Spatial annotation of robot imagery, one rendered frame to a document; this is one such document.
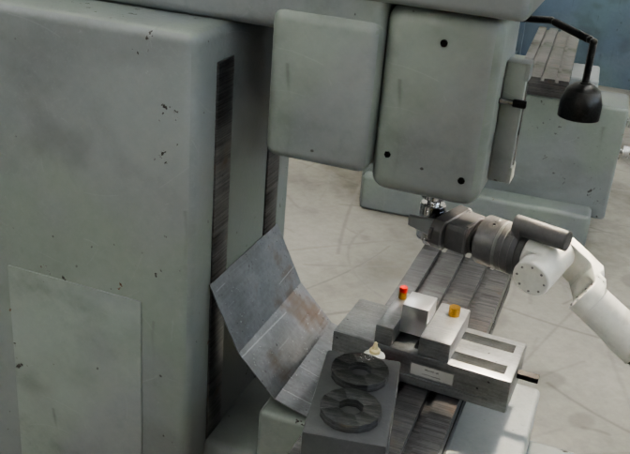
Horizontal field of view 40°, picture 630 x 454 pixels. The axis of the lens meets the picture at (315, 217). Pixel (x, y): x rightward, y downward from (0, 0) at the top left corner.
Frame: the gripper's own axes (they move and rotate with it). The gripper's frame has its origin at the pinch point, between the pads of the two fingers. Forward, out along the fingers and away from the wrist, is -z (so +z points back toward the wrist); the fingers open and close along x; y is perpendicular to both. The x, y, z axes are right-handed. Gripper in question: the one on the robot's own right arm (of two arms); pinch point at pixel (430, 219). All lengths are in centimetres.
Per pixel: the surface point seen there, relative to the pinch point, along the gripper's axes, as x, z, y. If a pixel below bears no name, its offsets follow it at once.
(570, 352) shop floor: -181, -27, 123
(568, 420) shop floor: -136, -8, 123
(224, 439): 23, -28, 51
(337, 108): 16.2, -11.2, -21.7
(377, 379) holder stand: 34.1, 13.1, 11.8
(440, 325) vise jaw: -0.5, 4.6, 20.7
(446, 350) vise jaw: 4.2, 9.1, 22.0
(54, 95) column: 41, -54, -19
